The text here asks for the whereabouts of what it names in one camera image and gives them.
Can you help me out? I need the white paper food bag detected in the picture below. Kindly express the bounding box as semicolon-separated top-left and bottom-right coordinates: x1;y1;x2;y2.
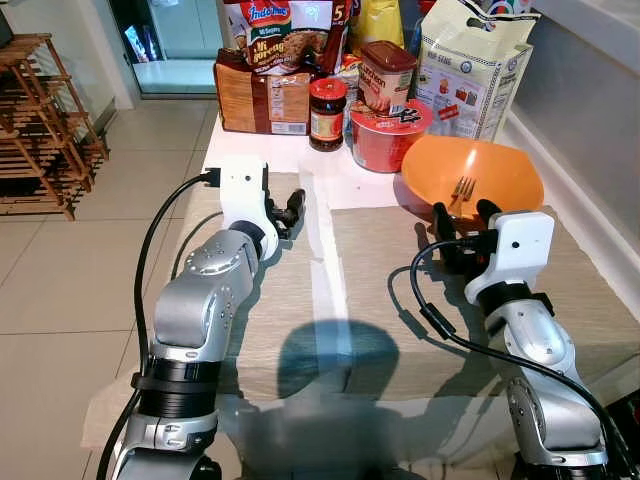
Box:
413;0;542;144

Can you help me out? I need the red instant noodle cup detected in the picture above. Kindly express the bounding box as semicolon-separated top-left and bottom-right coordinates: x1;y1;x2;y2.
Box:
348;100;435;175

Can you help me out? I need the orange plastic bowl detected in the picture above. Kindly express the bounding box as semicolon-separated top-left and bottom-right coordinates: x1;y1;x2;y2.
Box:
400;135;546;227

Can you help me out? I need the yellow snack bag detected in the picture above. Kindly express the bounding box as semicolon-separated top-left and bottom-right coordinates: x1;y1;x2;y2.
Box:
350;0;406;53

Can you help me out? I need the beige woven placemat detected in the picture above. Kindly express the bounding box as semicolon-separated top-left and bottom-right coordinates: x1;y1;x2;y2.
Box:
168;172;323;403
328;205;640;403

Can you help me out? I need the white raised counter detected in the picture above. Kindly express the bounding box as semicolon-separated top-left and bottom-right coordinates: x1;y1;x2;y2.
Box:
497;0;640;321

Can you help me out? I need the metal fork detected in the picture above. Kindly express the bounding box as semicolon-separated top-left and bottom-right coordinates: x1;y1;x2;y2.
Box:
445;176;478;216

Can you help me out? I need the brown lidded jar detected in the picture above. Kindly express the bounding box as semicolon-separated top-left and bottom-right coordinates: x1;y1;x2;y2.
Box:
358;40;419;116

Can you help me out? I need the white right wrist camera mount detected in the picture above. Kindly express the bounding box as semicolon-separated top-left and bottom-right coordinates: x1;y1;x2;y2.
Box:
465;210;554;306

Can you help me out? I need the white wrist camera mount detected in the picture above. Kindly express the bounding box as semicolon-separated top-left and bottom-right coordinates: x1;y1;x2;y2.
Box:
465;210;554;306
217;155;278;238

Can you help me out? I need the instant noodle multipack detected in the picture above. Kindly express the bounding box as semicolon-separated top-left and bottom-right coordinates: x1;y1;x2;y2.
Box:
222;0;349;77

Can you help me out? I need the dark sauce jar red lid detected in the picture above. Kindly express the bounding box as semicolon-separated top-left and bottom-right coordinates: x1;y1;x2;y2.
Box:
308;77;349;153

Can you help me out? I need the brown food box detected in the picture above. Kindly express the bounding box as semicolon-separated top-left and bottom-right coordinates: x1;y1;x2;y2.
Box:
213;50;314;137

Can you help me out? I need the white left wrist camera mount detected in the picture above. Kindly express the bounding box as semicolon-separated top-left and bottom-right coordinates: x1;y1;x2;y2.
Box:
217;155;278;238

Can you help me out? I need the wooden slatted rack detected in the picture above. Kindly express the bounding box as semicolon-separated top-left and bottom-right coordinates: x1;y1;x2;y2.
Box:
0;33;109;221

